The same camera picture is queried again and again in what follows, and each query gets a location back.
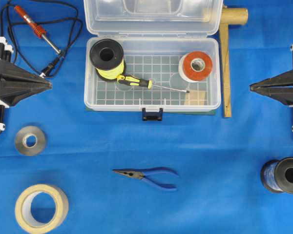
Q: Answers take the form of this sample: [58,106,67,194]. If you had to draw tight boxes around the yellow wire spool black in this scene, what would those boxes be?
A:
[89,39,126,82]

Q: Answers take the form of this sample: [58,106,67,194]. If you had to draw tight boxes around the blue table cloth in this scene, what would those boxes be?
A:
[0,0,293,234]

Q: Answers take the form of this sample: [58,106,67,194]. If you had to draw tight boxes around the red tape roll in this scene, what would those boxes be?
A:
[178,51,213,83]

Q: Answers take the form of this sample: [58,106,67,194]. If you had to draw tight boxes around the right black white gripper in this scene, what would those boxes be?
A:
[250,44,293,131]

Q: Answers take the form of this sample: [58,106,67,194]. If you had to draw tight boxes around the yellow black screwdriver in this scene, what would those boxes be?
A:
[117,74,190,94]

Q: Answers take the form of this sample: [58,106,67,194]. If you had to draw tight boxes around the red soldering iron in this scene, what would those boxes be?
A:
[14,5,61,55]

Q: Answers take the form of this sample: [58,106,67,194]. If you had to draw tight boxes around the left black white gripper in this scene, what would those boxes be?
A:
[0,37,52,134]

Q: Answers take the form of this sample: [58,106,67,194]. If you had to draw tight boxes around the wooden mallet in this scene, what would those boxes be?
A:
[219,6,249,118]

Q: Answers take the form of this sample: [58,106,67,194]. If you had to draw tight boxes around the blue wire spool black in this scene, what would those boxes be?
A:
[260,157,293,194]

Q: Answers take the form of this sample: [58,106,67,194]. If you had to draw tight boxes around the blue needle nose pliers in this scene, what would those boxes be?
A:
[112,167,179,192]

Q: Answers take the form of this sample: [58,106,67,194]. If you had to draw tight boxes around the grey tape roll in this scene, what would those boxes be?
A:
[15,126,46,156]

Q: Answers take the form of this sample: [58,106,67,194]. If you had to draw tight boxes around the black power cable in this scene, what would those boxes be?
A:
[0,0,80,78]

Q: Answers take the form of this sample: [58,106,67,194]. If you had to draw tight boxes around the clear plastic toolbox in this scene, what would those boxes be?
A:
[84,0,223,118]

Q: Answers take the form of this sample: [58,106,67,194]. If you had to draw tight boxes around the beige masking tape roll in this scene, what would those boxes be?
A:
[15,184,69,234]

